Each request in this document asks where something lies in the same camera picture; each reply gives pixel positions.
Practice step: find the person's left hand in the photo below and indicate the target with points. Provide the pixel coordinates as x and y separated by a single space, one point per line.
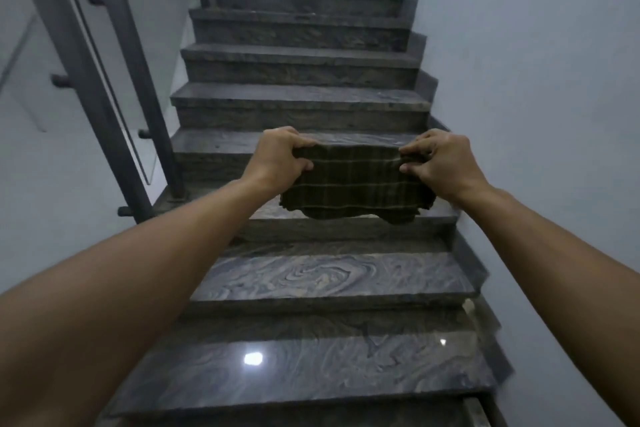
274 157

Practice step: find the person's right hand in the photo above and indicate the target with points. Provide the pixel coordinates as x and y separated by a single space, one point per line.
450 164

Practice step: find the person's right thumb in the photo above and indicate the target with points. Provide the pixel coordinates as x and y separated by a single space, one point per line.
413 168

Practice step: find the person's left thumb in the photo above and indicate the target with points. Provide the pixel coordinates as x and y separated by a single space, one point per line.
303 166

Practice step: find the dark green checked cloth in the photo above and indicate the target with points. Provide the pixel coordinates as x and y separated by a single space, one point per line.
356 182

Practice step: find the person's right forearm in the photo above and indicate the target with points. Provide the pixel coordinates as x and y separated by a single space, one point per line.
565 276

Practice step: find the person's left forearm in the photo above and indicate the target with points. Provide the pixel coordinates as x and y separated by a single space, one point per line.
125 291

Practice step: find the grey marble staircase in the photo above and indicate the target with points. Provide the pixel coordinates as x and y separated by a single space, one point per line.
320 266

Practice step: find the glass railing panel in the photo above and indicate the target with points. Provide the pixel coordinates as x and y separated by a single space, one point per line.
105 56

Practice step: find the grey metal stair railing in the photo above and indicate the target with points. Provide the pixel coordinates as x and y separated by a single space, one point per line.
95 76

